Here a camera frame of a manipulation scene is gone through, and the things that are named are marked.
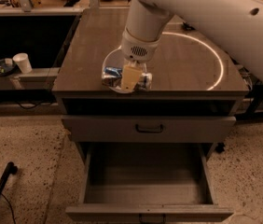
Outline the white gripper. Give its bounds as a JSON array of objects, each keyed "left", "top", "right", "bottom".
[{"left": 121, "top": 30, "right": 159, "bottom": 91}]

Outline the white bowl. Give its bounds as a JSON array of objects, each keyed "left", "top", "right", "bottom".
[{"left": 102, "top": 45, "right": 148, "bottom": 94}]

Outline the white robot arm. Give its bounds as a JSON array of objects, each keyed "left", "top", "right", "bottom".
[{"left": 121, "top": 0, "right": 263, "bottom": 82}]

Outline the grey drawer cabinet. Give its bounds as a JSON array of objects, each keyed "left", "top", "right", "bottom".
[{"left": 52, "top": 8, "right": 248, "bottom": 157}]

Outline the closed upper grey drawer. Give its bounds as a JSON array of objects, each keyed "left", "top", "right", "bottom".
[{"left": 62, "top": 115, "right": 236, "bottom": 143}]

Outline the open lower grey drawer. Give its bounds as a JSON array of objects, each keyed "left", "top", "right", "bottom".
[{"left": 66, "top": 143, "right": 233, "bottom": 224}]

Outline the black remote on cabinet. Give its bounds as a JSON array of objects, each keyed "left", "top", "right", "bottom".
[{"left": 182, "top": 22, "right": 196, "bottom": 31}]

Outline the white paper cup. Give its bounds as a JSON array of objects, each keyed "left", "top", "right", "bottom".
[{"left": 12, "top": 53, "right": 32, "bottom": 74}]

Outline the dark round dish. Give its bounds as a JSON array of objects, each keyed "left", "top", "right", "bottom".
[{"left": 0, "top": 58, "right": 16, "bottom": 77}]

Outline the black upper drawer handle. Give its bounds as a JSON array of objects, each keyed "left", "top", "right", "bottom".
[{"left": 135, "top": 124, "right": 164, "bottom": 133}]

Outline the black drawer handle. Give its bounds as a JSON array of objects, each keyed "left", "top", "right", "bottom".
[
  {"left": 139, "top": 214, "right": 166, "bottom": 224},
  {"left": 135, "top": 124, "right": 164, "bottom": 133}
]

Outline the black lower drawer handle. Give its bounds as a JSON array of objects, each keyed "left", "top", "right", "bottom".
[{"left": 139, "top": 214, "right": 166, "bottom": 224}]

